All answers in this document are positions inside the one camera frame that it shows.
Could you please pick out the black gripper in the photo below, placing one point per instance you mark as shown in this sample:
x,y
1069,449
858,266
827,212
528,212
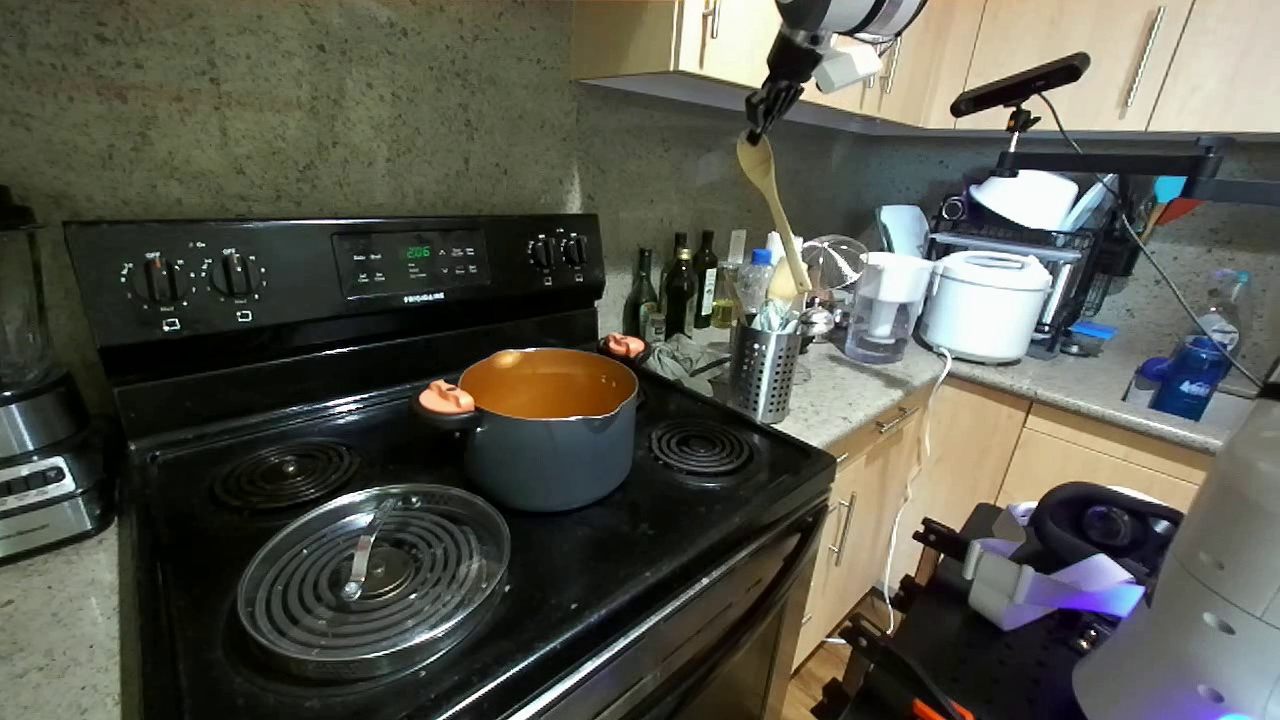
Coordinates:
x,y
799,64

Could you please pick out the wooden spatula with tined tip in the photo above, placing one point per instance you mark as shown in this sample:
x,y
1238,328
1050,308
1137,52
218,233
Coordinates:
x,y
762,173

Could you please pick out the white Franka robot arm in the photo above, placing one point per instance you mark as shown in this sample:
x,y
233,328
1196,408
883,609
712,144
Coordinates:
x,y
1202,600

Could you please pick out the black stove knob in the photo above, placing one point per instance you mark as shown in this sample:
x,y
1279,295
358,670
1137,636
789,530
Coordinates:
x,y
161,281
238,272
544,250
574,244

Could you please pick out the perforated metal utensil holder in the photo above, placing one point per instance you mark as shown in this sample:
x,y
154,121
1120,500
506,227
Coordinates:
x,y
765,383

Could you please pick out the grey pot copper interior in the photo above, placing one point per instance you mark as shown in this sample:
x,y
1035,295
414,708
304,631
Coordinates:
x,y
554,460

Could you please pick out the black electric stove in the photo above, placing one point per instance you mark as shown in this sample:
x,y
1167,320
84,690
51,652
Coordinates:
x,y
602,572

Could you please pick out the bottle with blue cap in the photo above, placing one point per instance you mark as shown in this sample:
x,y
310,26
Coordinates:
x,y
756,271

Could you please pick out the clear glass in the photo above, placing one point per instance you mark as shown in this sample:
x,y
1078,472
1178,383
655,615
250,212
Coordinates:
x,y
829,263

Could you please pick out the dark glass bottle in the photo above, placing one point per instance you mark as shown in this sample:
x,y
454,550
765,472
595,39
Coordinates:
x,y
706,281
677,281
643,286

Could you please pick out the white jug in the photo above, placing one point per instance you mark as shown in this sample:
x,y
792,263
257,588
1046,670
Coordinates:
x,y
907,228

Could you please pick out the clear water filter pitcher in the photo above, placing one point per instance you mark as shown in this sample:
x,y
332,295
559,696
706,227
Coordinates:
x,y
886,315

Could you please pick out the white crumpled cloth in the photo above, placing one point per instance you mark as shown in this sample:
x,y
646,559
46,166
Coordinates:
x,y
695,361

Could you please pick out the white bowl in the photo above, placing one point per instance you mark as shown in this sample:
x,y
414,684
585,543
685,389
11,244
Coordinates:
x,y
1027,202

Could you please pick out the white rice cooker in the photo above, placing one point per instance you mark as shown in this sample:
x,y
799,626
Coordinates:
x,y
985,308

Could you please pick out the small coil burner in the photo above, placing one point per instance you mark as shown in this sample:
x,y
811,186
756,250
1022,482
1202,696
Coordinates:
x,y
286,472
700,444

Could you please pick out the white plate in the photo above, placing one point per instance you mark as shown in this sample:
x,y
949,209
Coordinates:
x,y
1097,202

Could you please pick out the black dish rack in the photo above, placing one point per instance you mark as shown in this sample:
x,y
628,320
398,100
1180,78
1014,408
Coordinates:
x,y
1093,263

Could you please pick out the blue sponge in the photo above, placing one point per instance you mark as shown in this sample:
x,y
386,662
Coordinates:
x,y
1089,336

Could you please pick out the blue container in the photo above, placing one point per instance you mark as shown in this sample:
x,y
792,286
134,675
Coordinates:
x,y
1185,383

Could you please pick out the clear plastic bottle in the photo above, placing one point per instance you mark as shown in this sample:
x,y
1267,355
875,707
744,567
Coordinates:
x,y
1224,320

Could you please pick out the large coil burner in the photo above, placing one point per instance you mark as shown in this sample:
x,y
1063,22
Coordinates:
x,y
440,585

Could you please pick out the silver black blender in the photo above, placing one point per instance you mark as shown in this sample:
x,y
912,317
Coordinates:
x,y
46,452

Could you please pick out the black stereo camera bar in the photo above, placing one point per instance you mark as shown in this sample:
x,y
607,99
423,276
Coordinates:
x,y
1022,82

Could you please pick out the black camera stand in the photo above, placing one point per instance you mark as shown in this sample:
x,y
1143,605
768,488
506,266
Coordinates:
x,y
1022,135

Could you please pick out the wooden wall cabinet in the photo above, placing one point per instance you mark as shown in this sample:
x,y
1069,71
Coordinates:
x,y
1202,64

